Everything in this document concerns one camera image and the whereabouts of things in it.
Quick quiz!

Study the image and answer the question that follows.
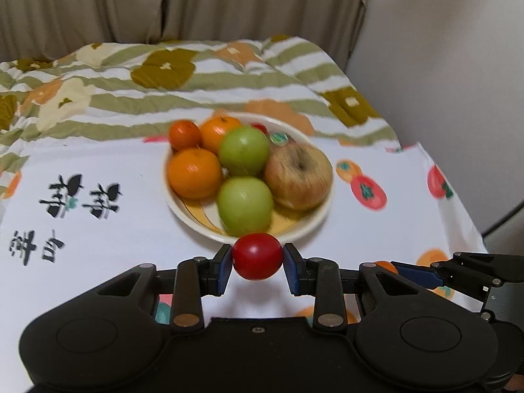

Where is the medium orange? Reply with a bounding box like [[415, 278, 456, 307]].
[[200, 116, 243, 154]]

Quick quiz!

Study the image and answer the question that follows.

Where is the small tangerine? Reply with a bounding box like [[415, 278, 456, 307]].
[[169, 120, 202, 151]]

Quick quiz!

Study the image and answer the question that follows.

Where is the large orange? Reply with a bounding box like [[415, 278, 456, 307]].
[[167, 148, 223, 200]]

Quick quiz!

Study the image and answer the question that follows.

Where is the green apple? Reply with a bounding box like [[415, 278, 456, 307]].
[[218, 126, 271, 177], [217, 177, 274, 236]]

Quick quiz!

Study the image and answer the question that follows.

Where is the beige curtain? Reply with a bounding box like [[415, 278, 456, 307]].
[[0, 0, 375, 61]]

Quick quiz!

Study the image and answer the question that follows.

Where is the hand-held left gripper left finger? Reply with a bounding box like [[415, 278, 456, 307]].
[[96, 244, 233, 333]]

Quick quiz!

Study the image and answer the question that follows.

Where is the white printed tablecloth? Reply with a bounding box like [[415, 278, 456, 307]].
[[0, 131, 490, 328]]

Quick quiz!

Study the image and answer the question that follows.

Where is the brown kiwi with sticker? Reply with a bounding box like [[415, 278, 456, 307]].
[[268, 131, 299, 150]]

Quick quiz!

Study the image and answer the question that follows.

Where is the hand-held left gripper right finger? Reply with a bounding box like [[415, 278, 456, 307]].
[[282, 242, 415, 332]]

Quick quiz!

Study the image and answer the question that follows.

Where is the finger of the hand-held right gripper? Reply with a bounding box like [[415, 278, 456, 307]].
[[390, 252, 508, 301]]

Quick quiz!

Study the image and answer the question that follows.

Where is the floral striped blanket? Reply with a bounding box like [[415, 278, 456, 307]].
[[0, 34, 401, 191]]

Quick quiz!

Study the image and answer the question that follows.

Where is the large yellow-red apple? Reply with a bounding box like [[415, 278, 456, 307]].
[[264, 143, 333, 212]]

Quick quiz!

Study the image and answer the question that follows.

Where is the cream plate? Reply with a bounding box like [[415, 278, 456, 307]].
[[163, 112, 336, 243]]

